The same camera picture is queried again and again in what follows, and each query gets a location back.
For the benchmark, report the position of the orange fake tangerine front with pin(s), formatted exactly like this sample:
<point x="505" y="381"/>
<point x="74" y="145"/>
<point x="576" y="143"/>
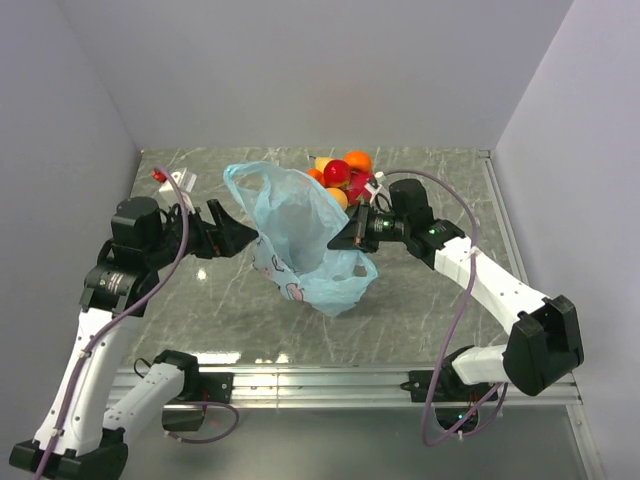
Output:
<point x="317" y="175"/>

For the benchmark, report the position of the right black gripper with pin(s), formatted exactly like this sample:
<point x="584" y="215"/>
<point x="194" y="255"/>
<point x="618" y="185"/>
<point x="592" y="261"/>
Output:
<point x="355" y="235"/>

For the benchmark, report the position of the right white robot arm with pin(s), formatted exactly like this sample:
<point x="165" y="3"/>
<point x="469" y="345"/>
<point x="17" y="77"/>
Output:
<point x="544" y="340"/>

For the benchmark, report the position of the yellow-orange fake peach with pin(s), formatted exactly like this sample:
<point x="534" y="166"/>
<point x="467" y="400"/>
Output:
<point x="339" y="196"/>

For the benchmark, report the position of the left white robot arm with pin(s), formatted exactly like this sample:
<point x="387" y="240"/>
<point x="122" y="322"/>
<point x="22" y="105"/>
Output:
<point x="81" y="436"/>

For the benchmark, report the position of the yellow fake lemon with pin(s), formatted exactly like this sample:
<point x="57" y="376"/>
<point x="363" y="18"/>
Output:
<point x="321" y="162"/>

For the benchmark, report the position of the aluminium right side rail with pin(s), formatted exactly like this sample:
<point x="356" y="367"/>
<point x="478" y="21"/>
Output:
<point x="496" y="239"/>

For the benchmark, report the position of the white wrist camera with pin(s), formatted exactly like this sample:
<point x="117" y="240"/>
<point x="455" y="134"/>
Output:
<point x="373" y="185"/>
<point x="182" y="178"/>

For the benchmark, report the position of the red fake dragon fruit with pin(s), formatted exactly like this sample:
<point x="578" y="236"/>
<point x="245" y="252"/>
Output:
<point x="356" y="190"/>

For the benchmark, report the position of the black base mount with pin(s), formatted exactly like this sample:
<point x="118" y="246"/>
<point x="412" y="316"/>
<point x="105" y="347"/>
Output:
<point x="417" y="386"/>
<point x="188" y="412"/>

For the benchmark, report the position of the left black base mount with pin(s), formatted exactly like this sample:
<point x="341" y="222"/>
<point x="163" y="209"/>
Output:
<point x="188" y="412"/>

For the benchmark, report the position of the red fake apple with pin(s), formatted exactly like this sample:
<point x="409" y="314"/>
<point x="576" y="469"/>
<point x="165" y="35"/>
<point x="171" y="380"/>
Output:
<point x="337" y="174"/>

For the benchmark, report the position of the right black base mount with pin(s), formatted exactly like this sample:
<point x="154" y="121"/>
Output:
<point x="417" y="386"/>

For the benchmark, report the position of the orange fake tangerine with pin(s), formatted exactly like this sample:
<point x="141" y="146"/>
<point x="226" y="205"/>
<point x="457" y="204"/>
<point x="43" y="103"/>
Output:
<point x="359" y="160"/>
<point x="317" y="175"/>

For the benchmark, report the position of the orange fake tangerine back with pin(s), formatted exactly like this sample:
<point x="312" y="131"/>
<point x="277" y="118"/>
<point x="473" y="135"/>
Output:
<point x="359" y="160"/>

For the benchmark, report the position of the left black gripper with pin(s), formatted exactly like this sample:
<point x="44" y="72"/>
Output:
<point x="236" y="235"/>

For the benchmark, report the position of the aluminium rail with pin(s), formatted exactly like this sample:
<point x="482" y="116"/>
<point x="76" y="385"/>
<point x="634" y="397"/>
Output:
<point x="341" y="386"/>
<point x="496" y="239"/>

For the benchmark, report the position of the aluminium front rail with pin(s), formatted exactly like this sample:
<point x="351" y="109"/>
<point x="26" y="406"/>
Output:
<point x="341" y="386"/>

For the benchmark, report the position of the light blue plastic bag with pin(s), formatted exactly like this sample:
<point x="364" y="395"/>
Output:
<point x="295" y="218"/>

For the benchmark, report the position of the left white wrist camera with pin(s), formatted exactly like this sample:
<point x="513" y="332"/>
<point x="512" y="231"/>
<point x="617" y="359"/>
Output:
<point x="182" y="178"/>

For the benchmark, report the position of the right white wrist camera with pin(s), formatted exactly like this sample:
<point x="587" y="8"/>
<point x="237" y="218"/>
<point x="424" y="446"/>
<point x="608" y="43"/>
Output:
<point x="373" y="185"/>

